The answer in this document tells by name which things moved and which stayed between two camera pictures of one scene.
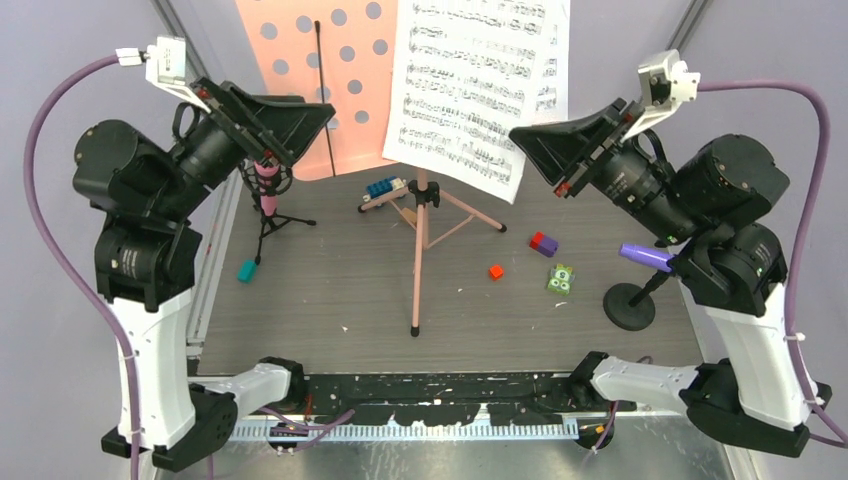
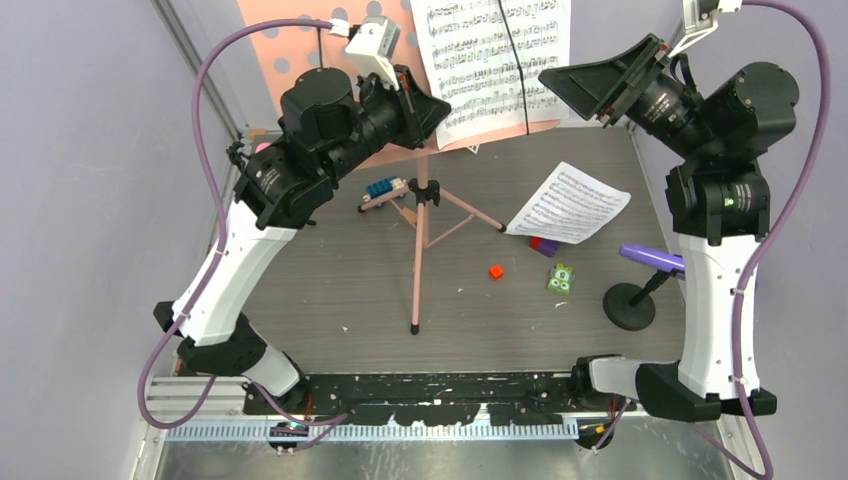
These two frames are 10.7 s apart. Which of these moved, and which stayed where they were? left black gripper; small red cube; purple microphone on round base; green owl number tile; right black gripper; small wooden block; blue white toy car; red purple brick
Moved: right black gripper; left black gripper
Stayed: blue white toy car; red purple brick; small red cube; purple microphone on round base; small wooden block; green owl number tile
